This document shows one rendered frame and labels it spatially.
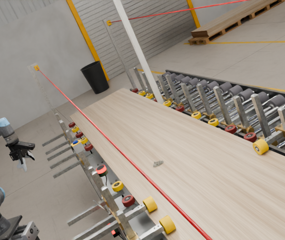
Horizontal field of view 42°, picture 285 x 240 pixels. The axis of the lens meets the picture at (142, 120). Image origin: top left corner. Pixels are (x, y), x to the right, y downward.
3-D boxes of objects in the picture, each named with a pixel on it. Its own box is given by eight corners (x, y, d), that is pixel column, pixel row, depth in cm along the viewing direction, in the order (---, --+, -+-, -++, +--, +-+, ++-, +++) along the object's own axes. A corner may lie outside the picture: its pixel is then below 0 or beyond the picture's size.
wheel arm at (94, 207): (69, 227, 249) (66, 223, 248) (69, 225, 252) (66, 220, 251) (125, 194, 258) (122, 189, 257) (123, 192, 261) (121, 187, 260)
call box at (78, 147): (76, 155, 270) (72, 146, 267) (75, 152, 276) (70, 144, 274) (85, 150, 271) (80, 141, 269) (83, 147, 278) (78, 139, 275)
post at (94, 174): (124, 233, 240) (91, 174, 224) (122, 230, 243) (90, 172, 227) (128, 230, 241) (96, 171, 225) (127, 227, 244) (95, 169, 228)
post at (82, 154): (103, 200, 286) (77, 153, 271) (102, 198, 290) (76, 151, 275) (109, 197, 287) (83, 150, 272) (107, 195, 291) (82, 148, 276)
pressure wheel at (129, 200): (131, 218, 232) (123, 204, 228) (127, 212, 240) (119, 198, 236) (141, 211, 234) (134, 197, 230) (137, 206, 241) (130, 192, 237)
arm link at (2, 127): (-5, 120, 229) (7, 115, 228) (4, 135, 232) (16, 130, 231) (-9, 125, 221) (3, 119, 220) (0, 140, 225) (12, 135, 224)
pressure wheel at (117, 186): (125, 199, 255) (119, 186, 251) (116, 201, 258) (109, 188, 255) (130, 192, 261) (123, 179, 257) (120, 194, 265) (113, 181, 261)
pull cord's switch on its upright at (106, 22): (139, 97, 495) (103, 19, 458) (136, 96, 504) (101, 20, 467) (143, 95, 497) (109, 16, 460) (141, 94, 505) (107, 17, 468)
